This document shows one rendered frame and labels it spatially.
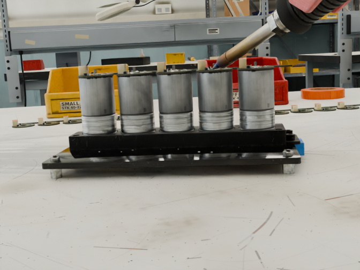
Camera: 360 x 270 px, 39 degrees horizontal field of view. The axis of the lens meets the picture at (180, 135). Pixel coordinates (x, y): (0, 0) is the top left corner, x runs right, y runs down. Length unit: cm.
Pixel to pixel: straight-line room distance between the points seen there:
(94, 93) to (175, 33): 228
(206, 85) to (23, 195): 14
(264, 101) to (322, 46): 469
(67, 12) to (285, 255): 466
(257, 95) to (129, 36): 230
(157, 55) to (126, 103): 440
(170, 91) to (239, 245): 16
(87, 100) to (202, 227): 16
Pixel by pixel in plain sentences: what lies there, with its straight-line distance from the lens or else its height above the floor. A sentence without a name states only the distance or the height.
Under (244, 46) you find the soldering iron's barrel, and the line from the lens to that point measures 31.
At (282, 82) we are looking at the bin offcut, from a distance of 65.
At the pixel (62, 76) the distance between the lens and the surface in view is 76.
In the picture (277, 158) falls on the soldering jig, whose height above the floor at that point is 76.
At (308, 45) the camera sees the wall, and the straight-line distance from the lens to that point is 499.
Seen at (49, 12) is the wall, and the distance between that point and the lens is 484.
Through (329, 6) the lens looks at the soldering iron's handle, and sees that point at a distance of 27.
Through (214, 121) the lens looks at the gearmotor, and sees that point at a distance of 34.
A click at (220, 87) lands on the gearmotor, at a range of 34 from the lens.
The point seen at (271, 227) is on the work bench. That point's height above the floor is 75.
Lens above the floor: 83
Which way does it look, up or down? 10 degrees down
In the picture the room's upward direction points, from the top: 3 degrees counter-clockwise
